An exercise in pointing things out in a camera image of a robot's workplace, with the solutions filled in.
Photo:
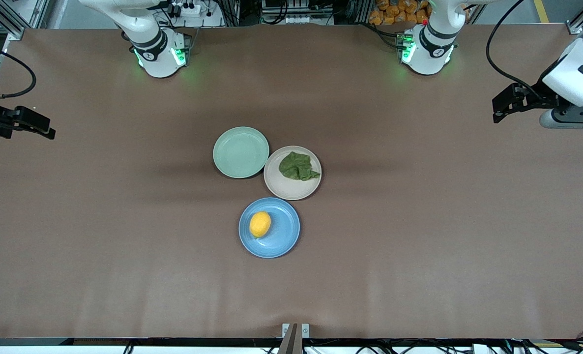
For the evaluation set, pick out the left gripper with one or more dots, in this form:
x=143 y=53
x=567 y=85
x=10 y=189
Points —
x=539 y=99

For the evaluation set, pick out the green lettuce leaf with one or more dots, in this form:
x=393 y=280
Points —
x=297 y=166

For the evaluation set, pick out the yellow lemon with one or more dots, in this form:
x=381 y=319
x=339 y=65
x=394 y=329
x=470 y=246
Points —
x=260 y=224

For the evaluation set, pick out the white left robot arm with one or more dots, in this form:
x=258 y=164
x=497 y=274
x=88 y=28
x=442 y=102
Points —
x=434 y=44

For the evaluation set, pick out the orange snack pile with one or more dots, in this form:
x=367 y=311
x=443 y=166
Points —
x=394 y=12

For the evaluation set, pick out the white power strip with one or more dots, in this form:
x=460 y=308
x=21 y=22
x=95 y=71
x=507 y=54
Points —
x=188 y=7

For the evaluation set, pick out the mint green plate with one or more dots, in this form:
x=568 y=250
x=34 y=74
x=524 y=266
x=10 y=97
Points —
x=241 y=152

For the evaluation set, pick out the beige plate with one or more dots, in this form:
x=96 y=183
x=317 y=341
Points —
x=286 y=189

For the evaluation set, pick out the blue plate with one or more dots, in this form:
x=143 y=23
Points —
x=281 y=236

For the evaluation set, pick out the table edge rail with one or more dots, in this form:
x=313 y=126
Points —
x=124 y=341

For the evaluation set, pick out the white metal bracket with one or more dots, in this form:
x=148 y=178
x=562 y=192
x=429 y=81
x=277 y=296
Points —
x=305 y=330

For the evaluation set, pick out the brown camera post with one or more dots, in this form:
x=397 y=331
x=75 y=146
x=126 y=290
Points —
x=291 y=341

